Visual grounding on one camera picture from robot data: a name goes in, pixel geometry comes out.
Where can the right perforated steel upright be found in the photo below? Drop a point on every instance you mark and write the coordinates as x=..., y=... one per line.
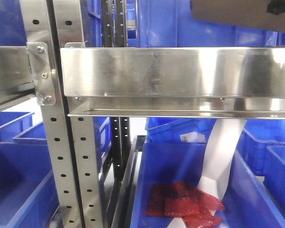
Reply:
x=75, y=39

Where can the blue bin far right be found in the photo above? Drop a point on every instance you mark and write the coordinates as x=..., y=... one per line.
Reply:
x=275, y=174

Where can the tall brown cardboard box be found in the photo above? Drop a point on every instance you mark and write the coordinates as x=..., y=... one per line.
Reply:
x=258, y=14

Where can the perforated steel upright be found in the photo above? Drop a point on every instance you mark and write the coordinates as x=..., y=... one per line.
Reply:
x=44, y=57
x=75, y=39

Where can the black perforated rear uprights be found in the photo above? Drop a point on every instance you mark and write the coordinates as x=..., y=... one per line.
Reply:
x=114, y=34

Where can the left stainless shelf beam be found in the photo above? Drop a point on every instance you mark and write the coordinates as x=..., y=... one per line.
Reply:
x=16, y=82

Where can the stainless steel shelf beam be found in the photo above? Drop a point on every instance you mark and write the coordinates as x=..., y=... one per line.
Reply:
x=206, y=82

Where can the left perforated steel upright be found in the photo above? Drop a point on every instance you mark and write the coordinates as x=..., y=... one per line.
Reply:
x=44, y=57

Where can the blue bin lower left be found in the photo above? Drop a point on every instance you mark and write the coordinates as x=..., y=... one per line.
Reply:
x=28, y=195

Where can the red bubble wrap bags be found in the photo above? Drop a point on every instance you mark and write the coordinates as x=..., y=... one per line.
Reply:
x=182, y=200

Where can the white paper strip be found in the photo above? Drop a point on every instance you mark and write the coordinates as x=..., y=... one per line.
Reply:
x=218, y=156

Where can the large blue crate upper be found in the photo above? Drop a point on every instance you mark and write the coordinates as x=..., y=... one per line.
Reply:
x=168, y=23

